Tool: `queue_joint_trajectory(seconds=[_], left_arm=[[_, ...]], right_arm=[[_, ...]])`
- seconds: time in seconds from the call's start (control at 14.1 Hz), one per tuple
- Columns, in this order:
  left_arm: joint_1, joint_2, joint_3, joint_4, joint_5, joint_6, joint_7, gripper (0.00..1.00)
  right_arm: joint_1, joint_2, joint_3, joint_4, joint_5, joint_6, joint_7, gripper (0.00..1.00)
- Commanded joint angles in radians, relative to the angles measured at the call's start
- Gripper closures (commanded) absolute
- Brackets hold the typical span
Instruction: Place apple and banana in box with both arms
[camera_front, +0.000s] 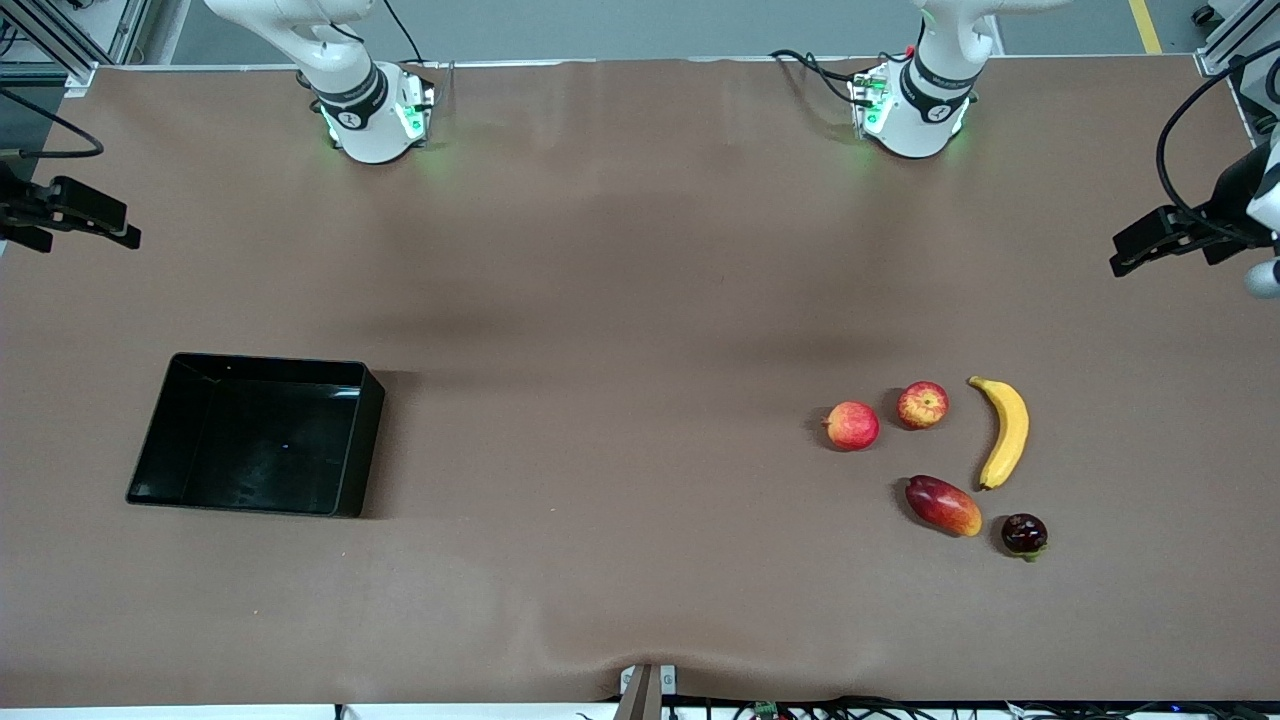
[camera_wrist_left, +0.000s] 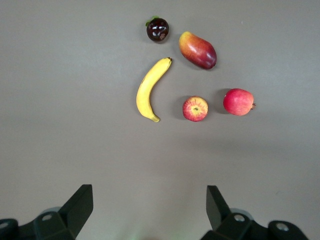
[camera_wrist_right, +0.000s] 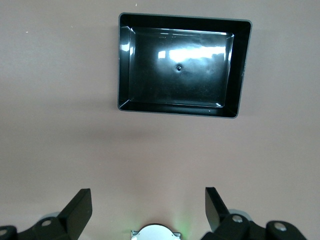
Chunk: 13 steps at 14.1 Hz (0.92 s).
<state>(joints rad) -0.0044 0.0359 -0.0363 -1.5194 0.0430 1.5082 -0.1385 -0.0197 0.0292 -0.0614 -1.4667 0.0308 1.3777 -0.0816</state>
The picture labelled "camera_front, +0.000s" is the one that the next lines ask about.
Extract dark purple mangosteen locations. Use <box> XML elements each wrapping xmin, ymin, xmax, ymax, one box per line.
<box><xmin>1001</xmin><ymin>513</ymin><xmax>1049</xmax><ymax>562</ymax></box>

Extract black left base cables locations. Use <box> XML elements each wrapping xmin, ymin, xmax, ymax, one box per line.
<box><xmin>768</xmin><ymin>48</ymin><xmax>886</xmax><ymax>109</ymax></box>

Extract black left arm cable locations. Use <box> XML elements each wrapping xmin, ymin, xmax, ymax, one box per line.
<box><xmin>1156</xmin><ymin>62</ymin><xmax>1280</xmax><ymax>246</ymax></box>

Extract metal camera bracket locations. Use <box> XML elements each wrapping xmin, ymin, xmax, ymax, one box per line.
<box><xmin>616</xmin><ymin>662</ymin><xmax>679</xmax><ymax>720</ymax></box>

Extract aluminium frame profile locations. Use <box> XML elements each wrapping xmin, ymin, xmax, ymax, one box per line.
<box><xmin>1193</xmin><ymin>0</ymin><xmax>1280</xmax><ymax>141</ymax></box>
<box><xmin>0</xmin><ymin>0</ymin><xmax>151</xmax><ymax>89</ymax></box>

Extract black plastic box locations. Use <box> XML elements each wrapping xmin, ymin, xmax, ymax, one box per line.
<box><xmin>126</xmin><ymin>352</ymin><xmax>387</xmax><ymax>519</ymax></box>

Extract red yellow apple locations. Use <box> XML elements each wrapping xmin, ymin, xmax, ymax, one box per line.
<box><xmin>896</xmin><ymin>380</ymin><xmax>950</xmax><ymax>431</ymax></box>

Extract red mango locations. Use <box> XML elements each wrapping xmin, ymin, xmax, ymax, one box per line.
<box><xmin>905</xmin><ymin>474</ymin><xmax>984</xmax><ymax>538</ymax></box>

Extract black right base cable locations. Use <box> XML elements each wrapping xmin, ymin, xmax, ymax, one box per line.
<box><xmin>380</xmin><ymin>0</ymin><xmax>429</xmax><ymax>69</ymax></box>

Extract yellow banana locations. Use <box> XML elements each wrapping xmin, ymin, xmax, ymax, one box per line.
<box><xmin>967</xmin><ymin>375</ymin><xmax>1030</xmax><ymax>492</ymax></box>

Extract brown table cover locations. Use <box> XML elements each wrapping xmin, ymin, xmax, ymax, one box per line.
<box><xmin>0</xmin><ymin>55</ymin><xmax>1280</xmax><ymax>707</ymax></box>

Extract black cable bundle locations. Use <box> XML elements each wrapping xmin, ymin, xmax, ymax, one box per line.
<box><xmin>575</xmin><ymin>695</ymin><xmax>1280</xmax><ymax>720</ymax></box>

